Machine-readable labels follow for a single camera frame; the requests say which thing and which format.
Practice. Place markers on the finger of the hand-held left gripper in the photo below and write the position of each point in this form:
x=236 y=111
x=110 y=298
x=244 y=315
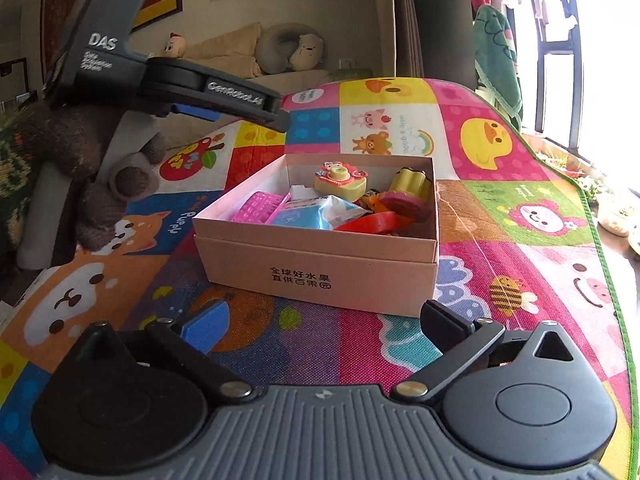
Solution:
x=195 y=111
x=240 y=100

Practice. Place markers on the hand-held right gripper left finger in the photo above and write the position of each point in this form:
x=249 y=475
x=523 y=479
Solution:
x=205 y=325

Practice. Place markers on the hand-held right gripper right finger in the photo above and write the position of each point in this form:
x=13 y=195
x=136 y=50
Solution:
x=442 y=324

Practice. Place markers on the pink plastic basket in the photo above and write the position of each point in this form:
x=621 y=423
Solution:
x=257 y=207

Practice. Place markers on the red round lid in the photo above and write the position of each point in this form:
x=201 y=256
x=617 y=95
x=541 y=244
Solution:
x=375 y=222

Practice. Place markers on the pink cardboard box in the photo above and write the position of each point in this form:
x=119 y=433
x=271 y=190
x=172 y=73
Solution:
x=320 y=275

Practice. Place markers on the yellow toy camera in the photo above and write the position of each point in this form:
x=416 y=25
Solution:
x=341 y=178

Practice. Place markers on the blue tissue packet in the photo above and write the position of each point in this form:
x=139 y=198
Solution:
x=300 y=216

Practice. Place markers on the yellow pudding toy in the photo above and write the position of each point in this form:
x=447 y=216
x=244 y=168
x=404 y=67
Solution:
x=407 y=187

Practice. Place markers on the small orange striped toy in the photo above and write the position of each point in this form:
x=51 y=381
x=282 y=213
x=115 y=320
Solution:
x=372 y=199

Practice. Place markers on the person's left forearm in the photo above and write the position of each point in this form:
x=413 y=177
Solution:
x=75 y=145

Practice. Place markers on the cream pillow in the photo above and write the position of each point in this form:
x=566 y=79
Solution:
x=225 y=47

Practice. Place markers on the dark red framed picture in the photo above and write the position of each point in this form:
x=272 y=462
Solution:
x=62 y=15

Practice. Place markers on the red-haired doll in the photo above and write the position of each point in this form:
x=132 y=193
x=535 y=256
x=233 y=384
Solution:
x=175 y=45

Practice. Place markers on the white bear plush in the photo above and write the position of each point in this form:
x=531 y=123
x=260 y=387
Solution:
x=306 y=52

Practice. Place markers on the colourful printed blanket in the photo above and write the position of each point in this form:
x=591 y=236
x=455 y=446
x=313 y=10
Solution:
x=500 y=220

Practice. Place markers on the white bowl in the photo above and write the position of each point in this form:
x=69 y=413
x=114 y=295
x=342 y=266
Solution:
x=615 y=217

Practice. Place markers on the grey curtain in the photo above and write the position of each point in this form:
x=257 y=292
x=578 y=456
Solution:
x=430 y=15

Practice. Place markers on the green printed towel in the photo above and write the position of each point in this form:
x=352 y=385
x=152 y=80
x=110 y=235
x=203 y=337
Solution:
x=495 y=55

